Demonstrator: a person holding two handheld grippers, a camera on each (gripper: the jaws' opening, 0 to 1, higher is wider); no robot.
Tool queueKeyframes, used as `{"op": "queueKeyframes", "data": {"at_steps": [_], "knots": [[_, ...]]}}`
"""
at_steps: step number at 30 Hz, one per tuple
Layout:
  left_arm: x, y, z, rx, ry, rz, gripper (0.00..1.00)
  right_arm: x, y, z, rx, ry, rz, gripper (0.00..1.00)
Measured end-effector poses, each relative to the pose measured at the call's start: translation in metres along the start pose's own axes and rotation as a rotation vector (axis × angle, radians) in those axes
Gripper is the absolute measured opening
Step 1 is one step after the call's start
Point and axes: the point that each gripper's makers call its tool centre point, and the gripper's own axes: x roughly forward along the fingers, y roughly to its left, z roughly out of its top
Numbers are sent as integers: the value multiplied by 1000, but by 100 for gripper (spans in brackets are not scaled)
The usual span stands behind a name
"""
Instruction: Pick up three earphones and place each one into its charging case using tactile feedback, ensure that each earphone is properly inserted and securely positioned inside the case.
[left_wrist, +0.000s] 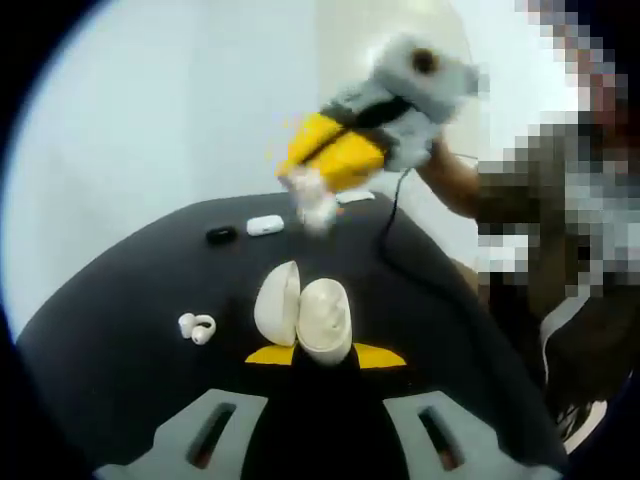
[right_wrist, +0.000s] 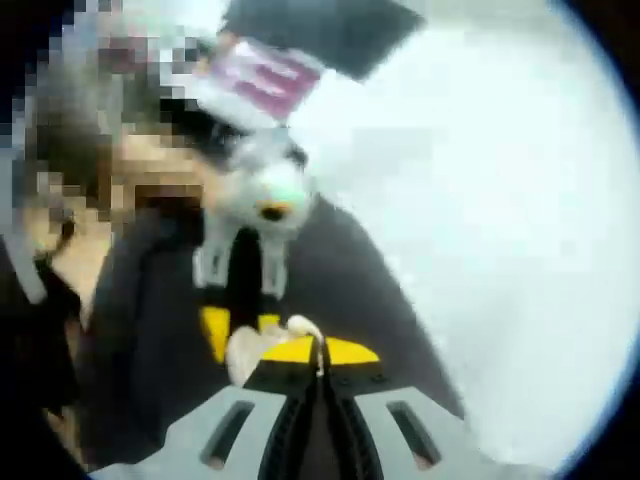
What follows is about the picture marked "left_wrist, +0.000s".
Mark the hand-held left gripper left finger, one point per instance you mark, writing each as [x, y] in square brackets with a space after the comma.
[180, 440]

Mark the person's dark clothing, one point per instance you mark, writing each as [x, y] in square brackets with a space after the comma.
[575, 360]

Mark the white oval earphone charging case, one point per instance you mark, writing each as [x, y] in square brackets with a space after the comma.
[325, 320]

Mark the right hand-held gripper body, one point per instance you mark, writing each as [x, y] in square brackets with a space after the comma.
[430, 90]

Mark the black earphone charging case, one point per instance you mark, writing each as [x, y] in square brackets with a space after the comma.
[222, 236]

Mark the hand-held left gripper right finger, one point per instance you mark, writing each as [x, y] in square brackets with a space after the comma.
[475, 445]

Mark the white rectangular earphone charging case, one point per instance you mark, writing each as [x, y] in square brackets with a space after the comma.
[265, 225]

